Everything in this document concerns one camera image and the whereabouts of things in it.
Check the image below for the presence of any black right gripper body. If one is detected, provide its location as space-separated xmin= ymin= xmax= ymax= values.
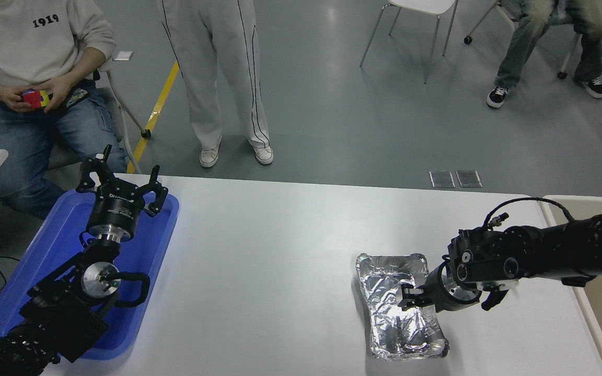
xmin=421 ymin=263 xmax=464 ymax=313

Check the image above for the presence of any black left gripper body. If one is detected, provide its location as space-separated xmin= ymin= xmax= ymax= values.
xmin=87 ymin=187 xmax=146 ymax=236

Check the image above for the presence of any silver foil tray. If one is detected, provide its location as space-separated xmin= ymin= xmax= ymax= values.
xmin=355 ymin=253 xmax=450 ymax=362

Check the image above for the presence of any colourful puzzle cube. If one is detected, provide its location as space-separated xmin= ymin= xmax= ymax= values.
xmin=22 ymin=89 xmax=53 ymax=109

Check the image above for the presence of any metal floor outlet plate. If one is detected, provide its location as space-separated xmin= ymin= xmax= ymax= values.
xmin=456 ymin=170 xmax=483 ymax=189
xmin=430 ymin=170 xmax=455 ymax=189

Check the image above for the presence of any person's left hand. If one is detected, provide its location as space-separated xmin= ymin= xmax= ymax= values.
xmin=32 ymin=76 xmax=78 ymax=110

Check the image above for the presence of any person's right hand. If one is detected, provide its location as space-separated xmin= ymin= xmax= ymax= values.
xmin=0 ymin=84 xmax=35 ymax=113

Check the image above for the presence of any grey chair with caster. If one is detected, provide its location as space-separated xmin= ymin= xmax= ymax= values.
xmin=40 ymin=68 xmax=153 ymax=175

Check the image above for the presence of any blue plastic tray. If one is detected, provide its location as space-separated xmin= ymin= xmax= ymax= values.
xmin=0 ymin=189 xmax=180 ymax=361

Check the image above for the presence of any phone with patterned case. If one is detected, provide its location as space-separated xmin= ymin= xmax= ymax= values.
xmin=63 ymin=88 xmax=90 ymax=110

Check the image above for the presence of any standing person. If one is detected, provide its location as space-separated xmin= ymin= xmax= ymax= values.
xmin=161 ymin=0 xmax=274 ymax=169

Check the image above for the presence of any seated person with cube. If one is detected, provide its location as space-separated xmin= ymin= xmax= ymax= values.
xmin=0 ymin=0 xmax=129 ymax=220

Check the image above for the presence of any wheeled chair with casters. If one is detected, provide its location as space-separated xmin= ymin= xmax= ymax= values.
xmin=463 ymin=0 xmax=584 ymax=80

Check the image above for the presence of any white chair with metal legs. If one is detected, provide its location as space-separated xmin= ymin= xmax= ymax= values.
xmin=360 ymin=0 xmax=459 ymax=84

